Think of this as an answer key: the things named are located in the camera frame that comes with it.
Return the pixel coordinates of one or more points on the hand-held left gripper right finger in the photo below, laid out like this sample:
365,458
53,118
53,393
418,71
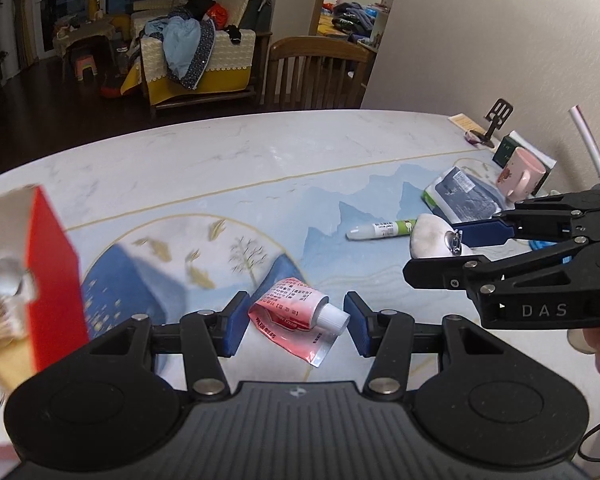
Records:
356,322

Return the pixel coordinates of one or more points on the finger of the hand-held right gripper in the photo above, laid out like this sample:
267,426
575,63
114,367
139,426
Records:
485,234
440,274

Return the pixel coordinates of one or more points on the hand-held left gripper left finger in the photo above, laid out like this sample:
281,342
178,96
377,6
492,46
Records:
235,322

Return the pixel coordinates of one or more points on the red ointment tube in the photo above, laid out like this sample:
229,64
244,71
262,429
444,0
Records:
290,310

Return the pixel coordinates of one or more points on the red and white box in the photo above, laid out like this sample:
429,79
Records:
50,270

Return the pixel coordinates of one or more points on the blue wet wipes pack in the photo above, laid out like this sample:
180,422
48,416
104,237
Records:
462,192

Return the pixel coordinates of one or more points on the pink mug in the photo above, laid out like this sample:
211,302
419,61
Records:
517,175

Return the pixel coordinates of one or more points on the white and green ointment pen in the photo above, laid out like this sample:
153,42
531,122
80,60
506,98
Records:
380,230

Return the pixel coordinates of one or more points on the dark green box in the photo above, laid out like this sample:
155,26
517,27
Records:
505,147

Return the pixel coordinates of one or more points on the yellow note card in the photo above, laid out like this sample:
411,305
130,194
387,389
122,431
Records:
464,124

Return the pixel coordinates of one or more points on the black phone stand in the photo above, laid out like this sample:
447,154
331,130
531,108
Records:
495,120

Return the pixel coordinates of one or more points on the clear round bead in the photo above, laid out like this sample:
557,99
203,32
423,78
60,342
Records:
7,277

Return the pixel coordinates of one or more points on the wooden dining chair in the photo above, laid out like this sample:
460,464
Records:
315,75

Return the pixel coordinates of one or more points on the pile of dark clothes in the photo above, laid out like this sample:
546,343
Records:
352,15

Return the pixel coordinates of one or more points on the wooden sofa with yellow cover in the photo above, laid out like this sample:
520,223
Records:
220,65

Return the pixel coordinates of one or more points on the red floor cushion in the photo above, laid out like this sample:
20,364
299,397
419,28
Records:
111,87

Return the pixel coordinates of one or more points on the pile of blue clothes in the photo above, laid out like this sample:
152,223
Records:
187,50

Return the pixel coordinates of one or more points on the pink plastic stool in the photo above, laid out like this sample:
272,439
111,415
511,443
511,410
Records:
85,66

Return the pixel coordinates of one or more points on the small low table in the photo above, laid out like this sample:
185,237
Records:
82,35

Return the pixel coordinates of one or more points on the grey and yellow curtain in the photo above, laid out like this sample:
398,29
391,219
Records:
30,10

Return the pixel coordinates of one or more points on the white standing air conditioner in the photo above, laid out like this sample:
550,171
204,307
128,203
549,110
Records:
7,25

